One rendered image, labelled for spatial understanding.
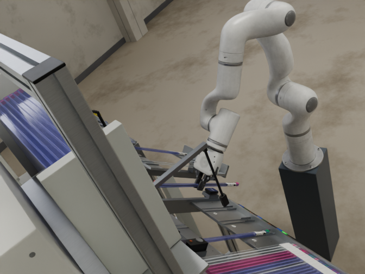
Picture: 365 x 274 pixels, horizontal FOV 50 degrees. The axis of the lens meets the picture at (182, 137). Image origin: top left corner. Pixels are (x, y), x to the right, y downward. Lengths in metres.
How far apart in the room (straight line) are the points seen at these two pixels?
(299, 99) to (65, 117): 1.28
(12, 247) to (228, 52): 1.05
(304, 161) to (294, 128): 0.20
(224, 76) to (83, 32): 4.23
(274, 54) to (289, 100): 0.21
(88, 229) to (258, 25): 0.96
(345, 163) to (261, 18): 1.69
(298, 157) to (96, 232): 1.30
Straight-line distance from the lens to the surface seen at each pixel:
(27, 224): 0.57
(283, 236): 1.64
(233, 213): 1.74
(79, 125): 0.48
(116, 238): 0.77
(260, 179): 2.90
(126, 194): 0.54
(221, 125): 1.51
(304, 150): 1.86
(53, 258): 0.59
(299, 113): 1.66
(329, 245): 2.33
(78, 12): 5.53
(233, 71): 1.44
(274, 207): 2.71
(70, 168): 0.66
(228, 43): 1.41
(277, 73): 1.62
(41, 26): 5.17
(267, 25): 1.44
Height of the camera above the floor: 2.04
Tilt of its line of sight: 35 degrees down
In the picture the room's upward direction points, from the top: 23 degrees counter-clockwise
